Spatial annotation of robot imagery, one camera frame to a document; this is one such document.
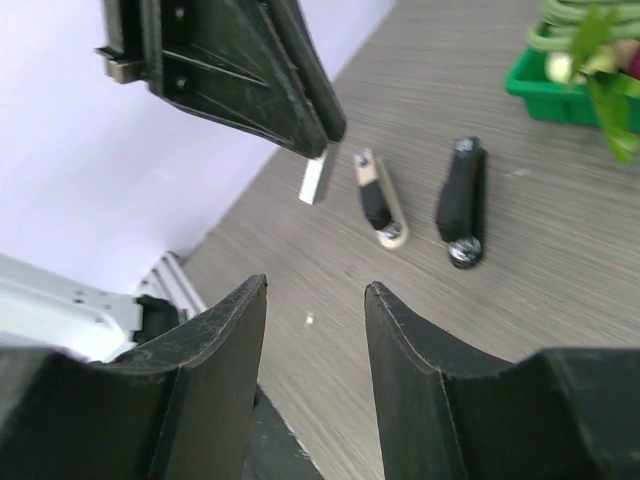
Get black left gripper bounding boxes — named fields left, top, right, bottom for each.
left=96, top=0, right=328, bottom=158

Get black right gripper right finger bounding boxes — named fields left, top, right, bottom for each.
left=364, top=282, right=639, bottom=479

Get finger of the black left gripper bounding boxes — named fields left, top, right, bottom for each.
left=269, top=0, right=347, bottom=143

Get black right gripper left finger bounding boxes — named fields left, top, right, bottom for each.
left=1, top=275, right=267, bottom=479

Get silver staple strip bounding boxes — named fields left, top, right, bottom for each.
left=298, top=142, right=339, bottom=206

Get beige stapler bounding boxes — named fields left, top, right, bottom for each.
left=354, top=149, right=410, bottom=250

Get black stapler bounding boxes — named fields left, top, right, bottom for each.
left=435, top=136, right=487, bottom=269

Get green plastic tray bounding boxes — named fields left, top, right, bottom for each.
left=503, top=39, right=640, bottom=129

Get green long beans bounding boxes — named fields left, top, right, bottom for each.
left=527, top=0, right=639, bottom=52

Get green leaf vegetable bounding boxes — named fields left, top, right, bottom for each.
left=569, top=5, right=639, bottom=163

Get aluminium frame rail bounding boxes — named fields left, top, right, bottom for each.
left=135, top=252, right=207, bottom=321

